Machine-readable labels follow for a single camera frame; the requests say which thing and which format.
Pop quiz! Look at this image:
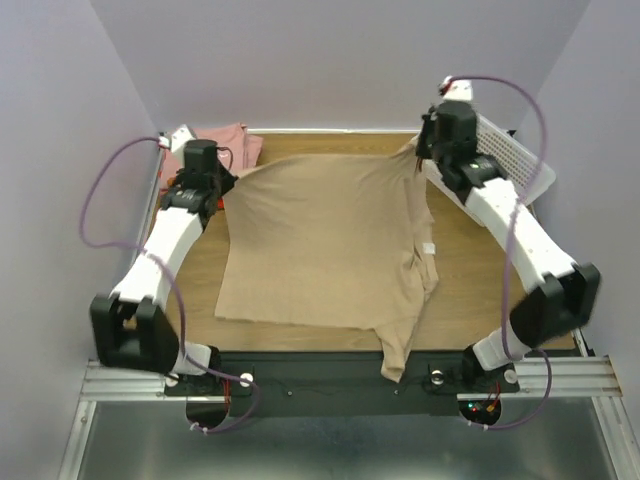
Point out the beige t-shirt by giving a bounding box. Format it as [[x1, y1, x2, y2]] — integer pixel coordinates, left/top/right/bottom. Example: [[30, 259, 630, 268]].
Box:
[[215, 143, 439, 382]]

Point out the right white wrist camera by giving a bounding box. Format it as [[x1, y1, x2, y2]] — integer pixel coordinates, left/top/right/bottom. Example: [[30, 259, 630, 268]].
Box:
[[439, 76, 474, 103]]

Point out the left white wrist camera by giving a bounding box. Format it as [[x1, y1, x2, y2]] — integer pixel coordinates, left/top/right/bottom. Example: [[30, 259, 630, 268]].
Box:
[[158, 124, 197, 155]]

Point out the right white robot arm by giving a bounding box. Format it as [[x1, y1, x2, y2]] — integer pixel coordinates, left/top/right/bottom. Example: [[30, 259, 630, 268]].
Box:
[[416, 100, 601, 390]]

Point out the pink printed folded t-shirt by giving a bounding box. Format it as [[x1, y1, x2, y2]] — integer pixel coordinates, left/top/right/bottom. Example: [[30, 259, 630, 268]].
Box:
[[160, 123, 263, 190]]

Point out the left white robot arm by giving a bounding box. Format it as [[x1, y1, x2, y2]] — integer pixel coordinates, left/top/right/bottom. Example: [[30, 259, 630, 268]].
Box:
[[89, 139, 237, 394]]

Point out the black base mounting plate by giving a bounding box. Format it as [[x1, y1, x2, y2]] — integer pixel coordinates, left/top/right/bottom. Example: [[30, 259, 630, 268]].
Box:
[[164, 349, 521, 419]]

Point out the aluminium frame rail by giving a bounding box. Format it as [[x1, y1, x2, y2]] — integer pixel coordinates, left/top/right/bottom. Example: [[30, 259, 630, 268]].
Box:
[[79, 357, 176, 401]]

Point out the white plastic basket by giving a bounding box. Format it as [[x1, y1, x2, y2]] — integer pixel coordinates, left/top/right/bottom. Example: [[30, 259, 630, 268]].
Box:
[[424, 114, 557, 229]]

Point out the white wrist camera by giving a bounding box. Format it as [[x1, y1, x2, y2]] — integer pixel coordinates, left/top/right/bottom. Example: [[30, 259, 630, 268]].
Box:
[[439, 76, 474, 103], [158, 124, 197, 155]]

